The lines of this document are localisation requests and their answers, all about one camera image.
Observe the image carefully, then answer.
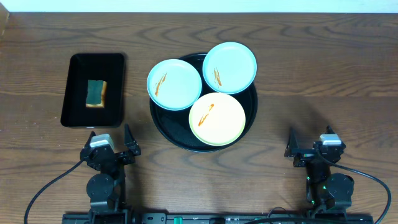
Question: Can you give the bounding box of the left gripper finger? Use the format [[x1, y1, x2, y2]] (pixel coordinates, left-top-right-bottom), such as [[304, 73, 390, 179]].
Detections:
[[124, 124, 141, 156], [85, 131, 96, 147]]

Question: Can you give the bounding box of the yellow green sponge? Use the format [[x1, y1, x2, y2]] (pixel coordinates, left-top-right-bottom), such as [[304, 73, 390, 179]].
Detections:
[[85, 80, 107, 108]]

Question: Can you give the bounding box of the light blue plate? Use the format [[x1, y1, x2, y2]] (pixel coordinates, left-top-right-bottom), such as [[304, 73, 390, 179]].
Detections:
[[202, 42, 257, 95], [147, 59, 202, 111]]

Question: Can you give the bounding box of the yellow plate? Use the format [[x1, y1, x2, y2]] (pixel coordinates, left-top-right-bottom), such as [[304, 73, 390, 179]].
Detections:
[[188, 92, 246, 146]]

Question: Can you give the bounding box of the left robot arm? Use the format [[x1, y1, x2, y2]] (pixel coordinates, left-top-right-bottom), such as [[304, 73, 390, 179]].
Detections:
[[80, 124, 141, 213]]

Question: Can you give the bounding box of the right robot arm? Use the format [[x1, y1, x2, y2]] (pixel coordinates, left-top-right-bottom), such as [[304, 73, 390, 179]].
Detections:
[[284, 126, 354, 218]]

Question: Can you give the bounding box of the round black tray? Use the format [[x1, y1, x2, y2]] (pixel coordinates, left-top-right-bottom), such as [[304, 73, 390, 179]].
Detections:
[[150, 54, 257, 152]]

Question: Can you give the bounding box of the black rectangular bin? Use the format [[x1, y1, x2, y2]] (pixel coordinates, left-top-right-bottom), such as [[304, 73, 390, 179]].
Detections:
[[60, 53, 126, 128]]

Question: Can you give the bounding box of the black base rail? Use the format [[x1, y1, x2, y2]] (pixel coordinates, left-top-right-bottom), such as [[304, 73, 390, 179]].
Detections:
[[62, 212, 374, 224]]

